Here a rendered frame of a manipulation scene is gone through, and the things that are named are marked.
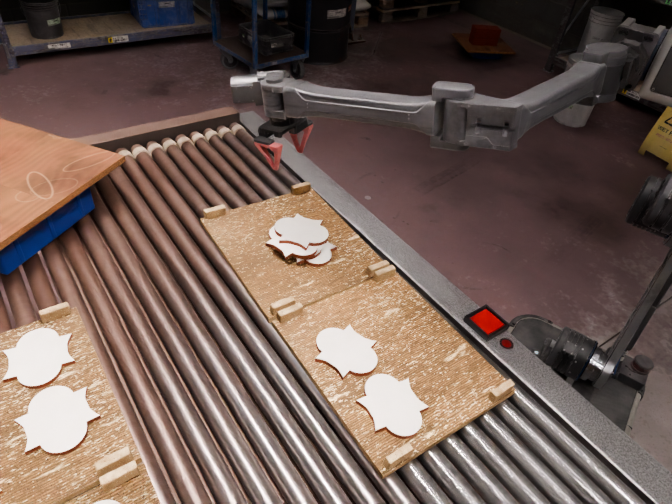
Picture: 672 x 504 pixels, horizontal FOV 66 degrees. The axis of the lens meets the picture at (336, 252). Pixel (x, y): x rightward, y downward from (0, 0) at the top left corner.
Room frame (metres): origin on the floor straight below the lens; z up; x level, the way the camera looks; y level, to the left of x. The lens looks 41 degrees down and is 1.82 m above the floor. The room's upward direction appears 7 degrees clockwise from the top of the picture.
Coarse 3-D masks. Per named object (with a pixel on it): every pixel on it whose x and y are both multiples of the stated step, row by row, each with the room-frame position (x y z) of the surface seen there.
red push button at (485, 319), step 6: (480, 312) 0.87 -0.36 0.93; (486, 312) 0.87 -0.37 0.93; (474, 318) 0.84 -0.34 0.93; (480, 318) 0.85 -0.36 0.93; (486, 318) 0.85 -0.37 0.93; (492, 318) 0.85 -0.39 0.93; (480, 324) 0.83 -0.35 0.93; (486, 324) 0.83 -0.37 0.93; (492, 324) 0.83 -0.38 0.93; (498, 324) 0.83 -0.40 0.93; (486, 330) 0.81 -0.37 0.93; (492, 330) 0.81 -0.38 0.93
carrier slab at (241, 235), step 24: (312, 192) 1.27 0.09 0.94; (240, 216) 1.12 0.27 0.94; (264, 216) 1.13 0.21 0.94; (288, 216) 1.15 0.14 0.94; (312, 216) 1.16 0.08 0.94; (336, 216) 1.17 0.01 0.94; (216, 240) 1.01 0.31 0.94; (240, 240) 1.02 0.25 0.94; (264, 240) 1.03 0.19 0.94; (336, 240) 1.06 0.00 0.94; (360, 240) 1.08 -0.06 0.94; (240, 264) 0.93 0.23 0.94; (264, 264) 0.94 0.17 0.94; (288, 264) 0.95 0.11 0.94; (336, 264) 0.97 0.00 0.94; (360, 264) 0.98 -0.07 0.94; (264, 288) 0.86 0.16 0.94; (288, 288) 0.87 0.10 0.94; (312, 288) 0.88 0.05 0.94; (336, 288) 0.88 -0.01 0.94; (264, 312) 0.78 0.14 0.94
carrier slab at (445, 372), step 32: (352, 288) 0.89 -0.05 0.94; (384, 288) 0.90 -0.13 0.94; (288, 320) 0.77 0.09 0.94; (320, 320) 0.78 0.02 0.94; (352, 320) 0.79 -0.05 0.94; (384, 320) 0.80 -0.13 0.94; (416, 320) 0.81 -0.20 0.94; (384, 352) 0.71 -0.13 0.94; (416, 352) 0.72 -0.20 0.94; (448, 352) 0.73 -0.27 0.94; (320, 384) 0.61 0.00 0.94; (352, 384) 0.62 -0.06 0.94; (416, 384) 0.64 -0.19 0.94; (448, 384) 0.64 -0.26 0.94; (480, 384) 0.65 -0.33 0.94; (352, 416) 0.55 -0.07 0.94; (448, 416) 0.57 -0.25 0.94; (384, 448) 0.49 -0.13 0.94; (416, 448) 0.50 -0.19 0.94
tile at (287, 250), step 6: (270, 234) 1.02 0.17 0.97; (276, 234) 1.02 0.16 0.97; (270, 240) 0.99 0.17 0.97; (276, 240) 0.99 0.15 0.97; (270, 246) 0.98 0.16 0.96; (276, 246) 0.97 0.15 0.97; (282, 246) 0.97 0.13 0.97; (288, 246) 0.98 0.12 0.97; (294, 246) 0.98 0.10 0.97; (312, 246) 0.99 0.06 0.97; (282, 252) 0.96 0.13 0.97; (288, 252) 0.95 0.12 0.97; (294, 252) 0.96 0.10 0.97; (300, 252) 0.96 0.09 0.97; (306, 252) 0.96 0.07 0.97; (312, 252) 0.96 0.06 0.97; (300, 258) 0.95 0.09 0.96
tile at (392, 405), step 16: (368, 384) 0.61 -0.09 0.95; (384, 384) 0.62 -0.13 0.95; (400, 384) 0.62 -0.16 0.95; (368, 400) 0.58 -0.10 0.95; (384, 400) 0.58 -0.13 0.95; (400, 400) 0.59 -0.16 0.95; (416, 400) 0.59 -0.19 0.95; (384, 416) 0.55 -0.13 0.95; (400, 416) 0.55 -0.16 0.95; (416, 416) 0.55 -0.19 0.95; (400, 432) 0.52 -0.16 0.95; (416, 432) 0.52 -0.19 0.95
